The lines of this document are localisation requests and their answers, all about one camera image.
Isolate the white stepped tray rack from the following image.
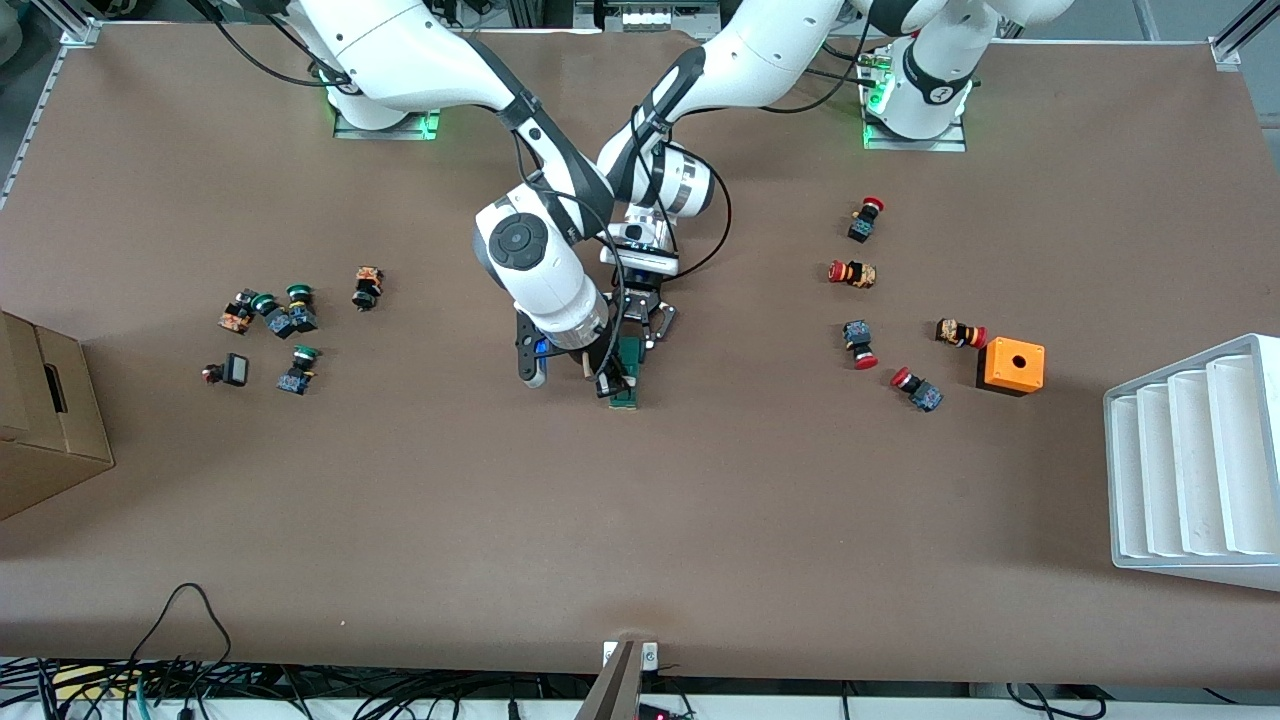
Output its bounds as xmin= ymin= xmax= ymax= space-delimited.
xmin=1103 ymin=333 xmax=1280 ymax=593

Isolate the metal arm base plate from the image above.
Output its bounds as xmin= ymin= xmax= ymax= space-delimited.
xmin=862 ymin=95 xmax=969 ymax=153
xmin=333 ymin=100 xmax=443 ymax=141

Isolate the green terminal block module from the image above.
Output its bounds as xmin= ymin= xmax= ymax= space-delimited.
xmin=609 ymin=335 xmax=643 ymax=410

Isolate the green button blue block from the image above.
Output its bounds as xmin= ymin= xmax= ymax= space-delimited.
xmin=250 ymin=292 xmax=296 ymax=339
xmin=284 ymin=284 xmax=321 ymax=334
xmin=276 ymin=344 xmax=321 ymax=396

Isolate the aluminium profile post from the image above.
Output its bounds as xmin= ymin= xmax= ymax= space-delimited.
xmin=573 ymin=640 xmax=661 ymax=720

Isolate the red mushroom button blue block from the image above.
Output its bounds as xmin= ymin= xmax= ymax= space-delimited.
xmin=847 ymin=196 xmax=886 ymax=244
xmin=889 ymin=366 xmax=945 ymax=414
xmin=842 ymin=319 xmax=880 ymax=371

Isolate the yellow flat object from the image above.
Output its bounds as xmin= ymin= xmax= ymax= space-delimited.
xmin=50 ymin=665 xmax=133 ymax=701

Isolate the brown cardboard box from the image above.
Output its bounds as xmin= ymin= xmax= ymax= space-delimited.
xmin=0 ymin=310 xmax=115 ymax=521

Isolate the aluminium frame profile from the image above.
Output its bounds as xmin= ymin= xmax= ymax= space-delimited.
xmin=1208 ymin=0 xmax=1280 ymax=69
xmin=0 ymin=20 xmax=101 ymax=209

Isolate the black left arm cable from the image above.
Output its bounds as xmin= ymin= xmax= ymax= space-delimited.
xmin=655 ymin=165 xmax=734 ymax=283

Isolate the orange button enclosure box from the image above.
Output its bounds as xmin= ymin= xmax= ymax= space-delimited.
xmin=976 ymin=337 xmax=1046 ymax=398

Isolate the black looped cable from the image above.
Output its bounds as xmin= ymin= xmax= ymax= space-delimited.
xmin=128 ymin=583 xmax=233 ymax=691

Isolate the device with white lights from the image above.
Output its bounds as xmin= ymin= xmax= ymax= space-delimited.
xmin=573 ymin=0 xmax=723 ymax=33

